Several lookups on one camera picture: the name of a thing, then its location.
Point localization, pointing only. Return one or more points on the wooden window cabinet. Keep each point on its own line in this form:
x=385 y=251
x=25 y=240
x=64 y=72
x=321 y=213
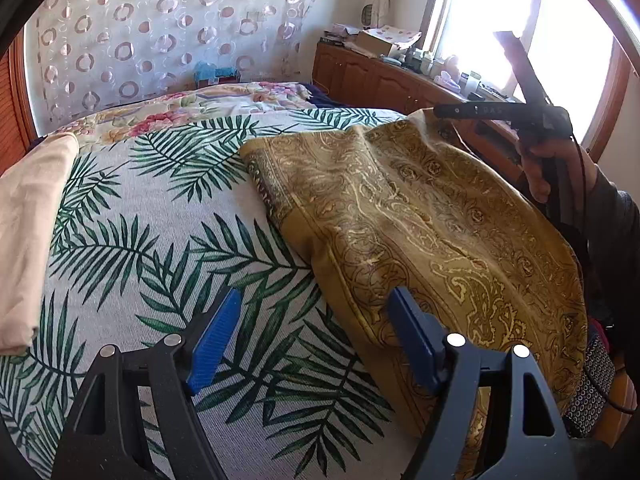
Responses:
x=353 y=79

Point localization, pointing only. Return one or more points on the golden brown patterned garment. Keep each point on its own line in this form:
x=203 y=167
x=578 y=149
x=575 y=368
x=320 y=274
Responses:
x=403 y=204

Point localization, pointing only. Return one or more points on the teal object at headboard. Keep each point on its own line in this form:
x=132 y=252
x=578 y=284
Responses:
x=208 y=74

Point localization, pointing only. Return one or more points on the red wooden wardrobe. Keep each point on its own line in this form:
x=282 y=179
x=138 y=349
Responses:
x=17 y=128

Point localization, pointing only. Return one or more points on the pink circle sheer curtain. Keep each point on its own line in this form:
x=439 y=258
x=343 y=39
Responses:
x=83 y=56

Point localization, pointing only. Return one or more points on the palm leaf bed cover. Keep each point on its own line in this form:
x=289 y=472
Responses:
x=150 y=227

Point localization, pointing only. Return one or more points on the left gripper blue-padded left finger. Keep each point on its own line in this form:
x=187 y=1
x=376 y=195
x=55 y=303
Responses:
x=104 y=437

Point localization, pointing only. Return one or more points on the folded beige garment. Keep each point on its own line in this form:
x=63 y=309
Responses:
x=31 y=192

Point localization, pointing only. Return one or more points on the person's right hand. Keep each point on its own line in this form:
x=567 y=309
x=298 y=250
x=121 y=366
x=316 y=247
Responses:
x=582 y=171

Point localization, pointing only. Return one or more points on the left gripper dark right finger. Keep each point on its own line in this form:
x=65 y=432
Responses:
x=524 y=436

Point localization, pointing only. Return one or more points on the cardboard box with dotted paper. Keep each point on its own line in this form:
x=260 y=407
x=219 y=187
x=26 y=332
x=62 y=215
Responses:
x=386 y=40

